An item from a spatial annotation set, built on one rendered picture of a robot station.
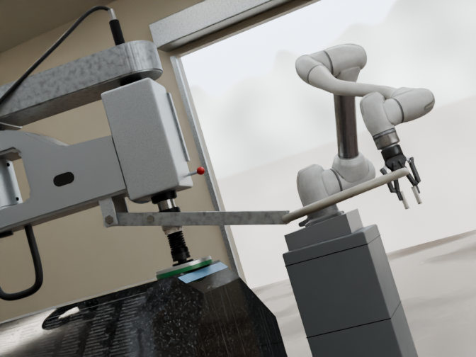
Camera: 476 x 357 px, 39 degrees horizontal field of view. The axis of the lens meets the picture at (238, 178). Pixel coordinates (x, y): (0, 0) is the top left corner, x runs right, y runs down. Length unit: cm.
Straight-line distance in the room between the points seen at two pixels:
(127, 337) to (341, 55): 150
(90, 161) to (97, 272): 595
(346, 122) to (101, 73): 118
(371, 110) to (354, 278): 89
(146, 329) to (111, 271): 606
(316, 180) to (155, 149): 101
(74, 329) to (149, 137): 75
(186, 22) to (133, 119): 514
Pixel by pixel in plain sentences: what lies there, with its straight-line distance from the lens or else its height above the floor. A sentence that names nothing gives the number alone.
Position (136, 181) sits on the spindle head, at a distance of 250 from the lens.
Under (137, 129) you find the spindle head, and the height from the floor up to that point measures 141.
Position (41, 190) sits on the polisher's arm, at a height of 131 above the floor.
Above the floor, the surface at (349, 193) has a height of 97.
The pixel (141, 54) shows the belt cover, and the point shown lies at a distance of 258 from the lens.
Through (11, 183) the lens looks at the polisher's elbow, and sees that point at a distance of 279.
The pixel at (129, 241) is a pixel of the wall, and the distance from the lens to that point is 820.
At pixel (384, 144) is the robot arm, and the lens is 253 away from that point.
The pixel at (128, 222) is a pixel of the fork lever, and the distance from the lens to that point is 256.
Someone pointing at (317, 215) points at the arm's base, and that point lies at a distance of 323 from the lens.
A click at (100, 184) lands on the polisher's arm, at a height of 126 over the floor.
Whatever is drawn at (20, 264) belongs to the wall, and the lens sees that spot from 910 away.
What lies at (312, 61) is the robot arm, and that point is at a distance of 297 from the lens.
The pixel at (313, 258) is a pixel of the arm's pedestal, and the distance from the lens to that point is 313.
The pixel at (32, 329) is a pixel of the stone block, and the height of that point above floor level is 82.
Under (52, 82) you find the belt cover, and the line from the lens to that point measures 266.
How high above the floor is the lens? 95
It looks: 4 degrees up
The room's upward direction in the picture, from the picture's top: 16 degrees counter-clockwise
